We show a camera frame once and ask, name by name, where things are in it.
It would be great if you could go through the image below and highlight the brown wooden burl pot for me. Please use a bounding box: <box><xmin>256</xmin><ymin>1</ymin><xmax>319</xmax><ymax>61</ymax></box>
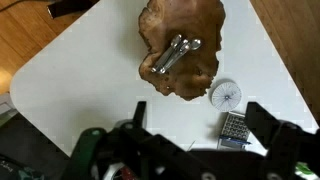
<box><xmin>137</xmin><ymin>0</ymin><xmax>227</xmax><ymax>102</ymax></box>

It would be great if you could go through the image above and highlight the white round lined disc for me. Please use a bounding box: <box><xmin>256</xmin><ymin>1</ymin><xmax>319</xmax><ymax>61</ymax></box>
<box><xmin>210</xmin><ymin>81</ymin><xmax>243</xmax><ymax>112</ymax></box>

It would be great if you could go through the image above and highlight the silver metal spoon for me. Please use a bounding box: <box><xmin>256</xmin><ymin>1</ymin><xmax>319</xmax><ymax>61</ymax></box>
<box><xmin>188</xmin><ymin>38</ymin><xmax>203</xmax><ymax>52</ymax></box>
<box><xmin>157</xmin><ymin>39</ymin><xmax>191</xmax><ymax>75</ymax></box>
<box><xmin>150</xmin><ymin>33</ymin><xmax>183</xmax><ymax>73</ymax></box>

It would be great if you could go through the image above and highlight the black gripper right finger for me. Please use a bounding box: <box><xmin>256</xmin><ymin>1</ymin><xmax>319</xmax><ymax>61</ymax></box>
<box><xmin>245</xmin><ymin>101</ymin><xmax>285</xmax><ymax>152</ymax></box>

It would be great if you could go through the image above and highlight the silver calculator with dark keys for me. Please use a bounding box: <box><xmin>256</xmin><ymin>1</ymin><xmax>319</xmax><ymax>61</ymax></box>
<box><xmin>217</xmin><ymin>111</ymin><xmax>252</xmax><ymax>151</ymax></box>

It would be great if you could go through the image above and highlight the black box-shaped object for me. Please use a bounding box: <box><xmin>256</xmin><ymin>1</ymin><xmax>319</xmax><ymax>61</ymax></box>
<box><xmin>46</xmin><ymin>0</ymin><xmax>98</xmax><ymax>20</ymax></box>

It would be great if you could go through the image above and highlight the green and white packet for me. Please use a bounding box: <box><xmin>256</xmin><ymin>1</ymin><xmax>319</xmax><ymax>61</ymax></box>
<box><xmin>294</xmin><ymin>161</ymin><xmax>320</xmax><ymax>178</ymax></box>

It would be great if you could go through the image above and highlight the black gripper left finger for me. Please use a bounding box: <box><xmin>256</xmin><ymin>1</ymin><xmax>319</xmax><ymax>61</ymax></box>
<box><xmin>132</xmin><ymin>100</ymin><xmax>148</xmax><ymax>130</ymax></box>

